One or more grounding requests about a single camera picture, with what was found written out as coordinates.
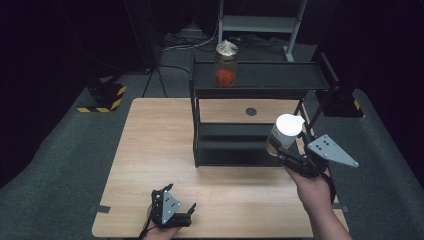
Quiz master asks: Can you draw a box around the black two-tier metal shelf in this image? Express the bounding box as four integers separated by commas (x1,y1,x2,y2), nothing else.
188,51,341,169

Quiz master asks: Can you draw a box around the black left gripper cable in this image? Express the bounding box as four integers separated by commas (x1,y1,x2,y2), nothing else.
138,214,158,240

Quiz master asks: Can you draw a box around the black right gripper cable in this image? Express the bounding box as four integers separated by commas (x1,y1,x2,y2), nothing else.
321,170,337,205

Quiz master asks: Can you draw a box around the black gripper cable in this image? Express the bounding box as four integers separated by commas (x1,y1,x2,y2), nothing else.
138,214,158,240
321,170,337,205

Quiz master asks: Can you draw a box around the grey metal stand frame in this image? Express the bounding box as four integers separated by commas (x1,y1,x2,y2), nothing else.
215,0,308,63

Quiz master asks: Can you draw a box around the white floor cable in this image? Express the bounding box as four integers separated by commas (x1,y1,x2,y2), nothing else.
162,19,220,52

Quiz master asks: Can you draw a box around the black stand base striped edge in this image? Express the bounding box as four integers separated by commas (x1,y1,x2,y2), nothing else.
76,78,128,114
316,88,365,119

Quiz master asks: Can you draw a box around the person's right hand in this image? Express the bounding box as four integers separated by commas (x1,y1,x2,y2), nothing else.
285,167,335,215

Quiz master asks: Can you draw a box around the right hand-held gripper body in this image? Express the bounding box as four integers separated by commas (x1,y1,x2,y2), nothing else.
282,133,360,179

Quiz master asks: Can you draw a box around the bundle of black floor cables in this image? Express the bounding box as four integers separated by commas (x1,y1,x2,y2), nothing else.
161,30,288,55

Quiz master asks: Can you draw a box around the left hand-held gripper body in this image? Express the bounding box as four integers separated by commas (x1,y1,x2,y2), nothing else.
150,189,193,230

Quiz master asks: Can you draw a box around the glass jar with foil lid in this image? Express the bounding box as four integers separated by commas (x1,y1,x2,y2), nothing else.
214,39,240,89

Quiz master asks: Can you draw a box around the person's left hand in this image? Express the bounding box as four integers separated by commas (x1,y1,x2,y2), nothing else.
142,204,181,240

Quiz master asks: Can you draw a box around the dark curtain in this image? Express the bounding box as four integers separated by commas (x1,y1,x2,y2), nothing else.
299,0,424,188
0,0,158,188

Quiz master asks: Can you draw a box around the grey tape strip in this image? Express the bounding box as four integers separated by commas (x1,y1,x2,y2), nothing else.
333,201,351,214
89,204,112,214

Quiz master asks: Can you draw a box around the jar with white lid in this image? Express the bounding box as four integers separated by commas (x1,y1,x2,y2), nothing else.
265,113,306,158

